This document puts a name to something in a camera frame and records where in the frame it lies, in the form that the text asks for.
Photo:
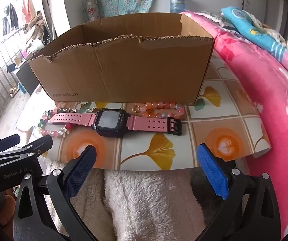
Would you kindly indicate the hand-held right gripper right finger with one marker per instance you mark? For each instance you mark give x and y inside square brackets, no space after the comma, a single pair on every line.
[212,173]

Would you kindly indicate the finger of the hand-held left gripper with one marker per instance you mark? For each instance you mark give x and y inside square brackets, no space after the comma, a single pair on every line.
[40,145]
[7,141]

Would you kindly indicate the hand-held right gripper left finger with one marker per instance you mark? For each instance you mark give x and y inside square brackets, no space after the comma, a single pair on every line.
[82,168]

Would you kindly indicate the brown cardboard box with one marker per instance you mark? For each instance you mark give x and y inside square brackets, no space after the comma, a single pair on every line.
[133,75]

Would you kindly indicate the beige slippers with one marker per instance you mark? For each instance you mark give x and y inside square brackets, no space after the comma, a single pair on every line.
[13,92]

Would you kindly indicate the grey cabinet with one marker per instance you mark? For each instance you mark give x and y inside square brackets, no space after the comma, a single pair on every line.
[27,80]

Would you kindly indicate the white fleece garment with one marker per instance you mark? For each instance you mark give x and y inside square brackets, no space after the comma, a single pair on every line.
[146,205]

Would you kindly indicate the patterned fabric pile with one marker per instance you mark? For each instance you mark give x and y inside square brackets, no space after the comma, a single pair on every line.
[36,27]

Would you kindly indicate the dark hanging jacket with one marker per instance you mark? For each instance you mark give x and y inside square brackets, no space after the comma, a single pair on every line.
[10,16]

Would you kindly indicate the pink hanging garment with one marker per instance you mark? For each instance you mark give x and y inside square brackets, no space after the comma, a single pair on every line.
[28,8]

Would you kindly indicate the floral patchwork cushion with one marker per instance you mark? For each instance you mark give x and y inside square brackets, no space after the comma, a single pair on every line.
[92,10]

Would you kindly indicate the blue floral pillow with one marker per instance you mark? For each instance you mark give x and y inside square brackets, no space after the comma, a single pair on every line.
[246,27]

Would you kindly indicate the white lace cover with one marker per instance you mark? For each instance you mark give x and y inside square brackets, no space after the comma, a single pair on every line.
[216,17]

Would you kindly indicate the blue water bottle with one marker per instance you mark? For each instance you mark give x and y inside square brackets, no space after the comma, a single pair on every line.
[177,3]

